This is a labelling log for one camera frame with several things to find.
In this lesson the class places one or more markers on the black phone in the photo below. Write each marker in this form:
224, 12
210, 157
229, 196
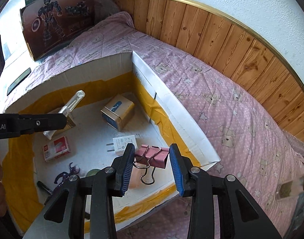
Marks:
18, 80

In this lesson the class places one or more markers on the pink binder clip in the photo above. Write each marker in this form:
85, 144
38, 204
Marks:
149, 158

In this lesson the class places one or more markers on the bubble wrap sheet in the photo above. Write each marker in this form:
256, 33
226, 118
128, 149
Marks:
295, 143

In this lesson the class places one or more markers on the white cardboard box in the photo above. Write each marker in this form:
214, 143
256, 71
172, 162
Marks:
104, 141

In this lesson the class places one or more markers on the red staples box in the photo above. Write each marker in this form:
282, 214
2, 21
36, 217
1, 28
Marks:
56, 148

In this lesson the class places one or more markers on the white power adapter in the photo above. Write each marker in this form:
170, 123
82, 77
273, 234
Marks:
119, 144

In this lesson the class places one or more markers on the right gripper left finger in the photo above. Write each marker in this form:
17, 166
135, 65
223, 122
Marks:
123, 168

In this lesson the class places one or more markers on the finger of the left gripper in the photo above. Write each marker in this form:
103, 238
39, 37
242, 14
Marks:
29, 124

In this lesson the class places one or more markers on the black marker pen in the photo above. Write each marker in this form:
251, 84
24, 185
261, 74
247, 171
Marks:
44, 188

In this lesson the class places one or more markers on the dark tape roll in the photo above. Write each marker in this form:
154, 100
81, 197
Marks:
92, 172

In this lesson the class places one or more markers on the gold tin box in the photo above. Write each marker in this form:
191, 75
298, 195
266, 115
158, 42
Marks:
118, 112

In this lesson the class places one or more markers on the glass jar with lid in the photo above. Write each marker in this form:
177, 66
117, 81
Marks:
290, 188

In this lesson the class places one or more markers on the robot toy box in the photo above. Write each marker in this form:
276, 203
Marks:
49, 23

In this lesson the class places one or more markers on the wooden wall panelling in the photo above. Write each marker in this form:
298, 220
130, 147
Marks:
231, 48

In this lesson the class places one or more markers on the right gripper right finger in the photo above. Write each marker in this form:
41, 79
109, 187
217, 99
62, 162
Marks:
180, 169

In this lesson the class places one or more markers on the purple action figure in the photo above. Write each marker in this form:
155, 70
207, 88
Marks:
73, 170

